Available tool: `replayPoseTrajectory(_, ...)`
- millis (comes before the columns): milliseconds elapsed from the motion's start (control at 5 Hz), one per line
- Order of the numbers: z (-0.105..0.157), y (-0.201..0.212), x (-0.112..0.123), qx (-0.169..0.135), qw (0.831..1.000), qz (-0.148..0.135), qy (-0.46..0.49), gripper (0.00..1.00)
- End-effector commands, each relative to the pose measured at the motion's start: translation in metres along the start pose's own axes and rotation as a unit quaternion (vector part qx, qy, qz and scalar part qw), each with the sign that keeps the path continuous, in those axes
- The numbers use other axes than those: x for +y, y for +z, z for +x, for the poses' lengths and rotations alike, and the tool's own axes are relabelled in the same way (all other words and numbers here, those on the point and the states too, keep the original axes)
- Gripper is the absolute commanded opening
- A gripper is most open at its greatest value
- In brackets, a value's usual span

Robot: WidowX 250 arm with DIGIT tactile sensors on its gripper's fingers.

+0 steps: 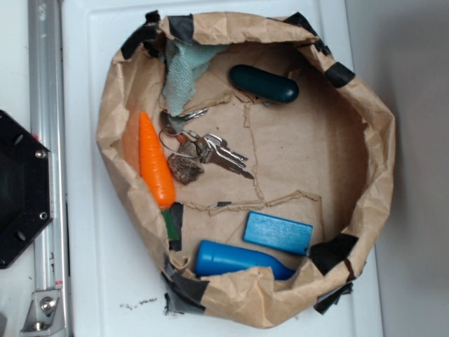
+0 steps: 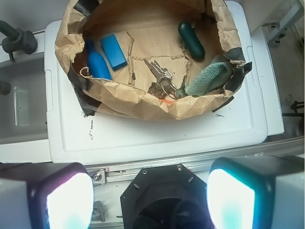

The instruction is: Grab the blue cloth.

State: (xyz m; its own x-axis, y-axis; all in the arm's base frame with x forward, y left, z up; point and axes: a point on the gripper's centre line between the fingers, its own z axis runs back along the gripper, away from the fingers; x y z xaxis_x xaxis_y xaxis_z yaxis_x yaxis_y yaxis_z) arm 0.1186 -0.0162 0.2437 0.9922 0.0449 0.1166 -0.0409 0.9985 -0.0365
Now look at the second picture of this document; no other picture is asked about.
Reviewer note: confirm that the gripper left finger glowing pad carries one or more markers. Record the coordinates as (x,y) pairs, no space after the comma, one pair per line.
(45,196)

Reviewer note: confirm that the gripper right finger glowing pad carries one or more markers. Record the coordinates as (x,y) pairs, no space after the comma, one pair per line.
(266,192)

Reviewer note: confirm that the teal blue cloth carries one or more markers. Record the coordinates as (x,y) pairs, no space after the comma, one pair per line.
(215,75)

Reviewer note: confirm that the white plastic bin lid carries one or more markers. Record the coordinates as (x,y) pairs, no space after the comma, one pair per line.
(105,138)

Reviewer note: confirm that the clear plastic container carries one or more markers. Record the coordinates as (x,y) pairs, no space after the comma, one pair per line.
(23,109)

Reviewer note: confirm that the bunch of metal keys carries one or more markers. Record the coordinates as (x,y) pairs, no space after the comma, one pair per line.
(163,86)

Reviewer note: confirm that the blue plastic bottle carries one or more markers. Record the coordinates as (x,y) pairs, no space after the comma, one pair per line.
(96,63)

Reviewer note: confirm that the crumpled brown paper bag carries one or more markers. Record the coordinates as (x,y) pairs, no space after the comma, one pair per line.
(148,29)

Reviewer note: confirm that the dark grey clamp knob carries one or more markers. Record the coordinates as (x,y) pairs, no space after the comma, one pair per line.
(17,40)

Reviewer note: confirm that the dark green capsule toy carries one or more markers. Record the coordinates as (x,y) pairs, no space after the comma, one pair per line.
(191,41)

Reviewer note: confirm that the blue rectangular block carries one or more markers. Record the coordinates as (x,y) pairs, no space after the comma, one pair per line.
(113,52)

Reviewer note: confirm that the metal corner bracket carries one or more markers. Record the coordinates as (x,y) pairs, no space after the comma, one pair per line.
(98,212)

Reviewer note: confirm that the aluminium extrusion rail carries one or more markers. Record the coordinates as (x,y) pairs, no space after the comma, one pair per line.
(196,162)

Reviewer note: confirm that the black octagonal mount plate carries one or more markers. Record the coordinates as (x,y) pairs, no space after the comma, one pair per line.
(167,197)

